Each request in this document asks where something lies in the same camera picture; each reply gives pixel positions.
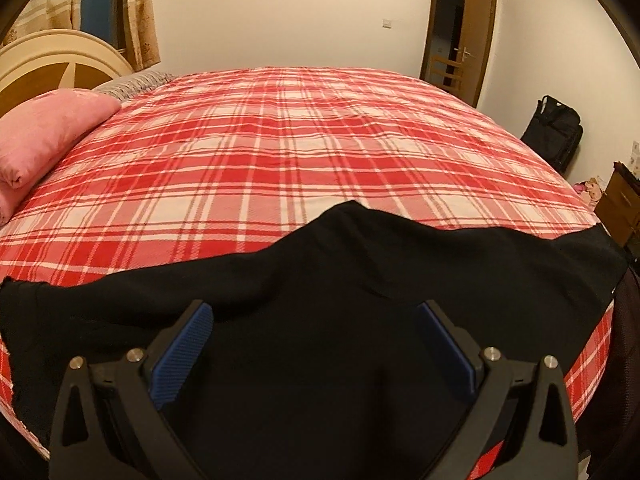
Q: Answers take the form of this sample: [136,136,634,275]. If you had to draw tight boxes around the black suitcase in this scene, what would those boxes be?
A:
[520,95,584,176]

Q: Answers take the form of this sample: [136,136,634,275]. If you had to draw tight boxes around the grey striped pillow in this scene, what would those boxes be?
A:
[93,70,175,102]

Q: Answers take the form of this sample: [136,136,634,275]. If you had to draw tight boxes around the pink doll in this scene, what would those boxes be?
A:
[573,176,605,209]

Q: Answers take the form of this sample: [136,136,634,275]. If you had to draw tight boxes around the red plaid bed sheet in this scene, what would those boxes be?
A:
[0,65,615,480]

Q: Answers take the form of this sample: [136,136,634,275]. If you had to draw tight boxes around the wooden chair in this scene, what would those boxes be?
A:
[428,57,465,93]

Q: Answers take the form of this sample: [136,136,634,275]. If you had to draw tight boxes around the brown wooden door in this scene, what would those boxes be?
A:
[460,0,498,109]

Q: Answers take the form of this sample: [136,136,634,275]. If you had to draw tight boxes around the cream wooden headboard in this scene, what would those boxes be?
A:
[0,29,136,120]

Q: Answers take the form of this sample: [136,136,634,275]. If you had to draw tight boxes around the pink pillow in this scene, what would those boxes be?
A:
[0,88,122,226]

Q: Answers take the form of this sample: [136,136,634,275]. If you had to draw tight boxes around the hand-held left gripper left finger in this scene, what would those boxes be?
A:
[48,299,215,480]

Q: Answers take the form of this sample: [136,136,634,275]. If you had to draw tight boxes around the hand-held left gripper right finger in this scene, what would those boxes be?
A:
[415,300,579,480]

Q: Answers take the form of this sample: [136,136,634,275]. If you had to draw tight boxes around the brown wooden cabinet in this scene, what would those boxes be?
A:
[595,161,640,249]

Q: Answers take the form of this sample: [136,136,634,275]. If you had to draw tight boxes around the beige patterned curtain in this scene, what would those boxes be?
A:
[0,0,162,72]

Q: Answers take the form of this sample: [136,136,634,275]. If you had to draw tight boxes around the black pants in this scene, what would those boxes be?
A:
[0,200,629,480]

